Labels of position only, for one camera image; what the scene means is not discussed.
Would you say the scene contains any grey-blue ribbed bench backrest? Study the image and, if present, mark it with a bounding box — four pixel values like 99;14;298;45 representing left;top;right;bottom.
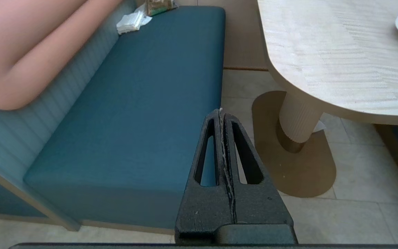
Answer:
0;0;144;194

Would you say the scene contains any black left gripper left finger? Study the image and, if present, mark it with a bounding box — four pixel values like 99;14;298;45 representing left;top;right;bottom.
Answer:
174;109;236;244

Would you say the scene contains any pink bench bolster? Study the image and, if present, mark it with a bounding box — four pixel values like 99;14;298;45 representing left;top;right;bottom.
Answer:
0;0;123;110

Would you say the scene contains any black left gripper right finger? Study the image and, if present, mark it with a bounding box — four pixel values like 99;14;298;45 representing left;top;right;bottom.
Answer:
223;113;294;225

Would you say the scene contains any crinkled snack bag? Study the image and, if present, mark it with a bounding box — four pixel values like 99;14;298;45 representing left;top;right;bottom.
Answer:
145;0;179;17

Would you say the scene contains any white crumpled tissue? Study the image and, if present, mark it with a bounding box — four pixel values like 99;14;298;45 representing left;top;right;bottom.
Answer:
116;10;153;35

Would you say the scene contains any ribbed beige table pedestal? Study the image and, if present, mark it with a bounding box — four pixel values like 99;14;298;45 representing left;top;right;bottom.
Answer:
277;92;324;153

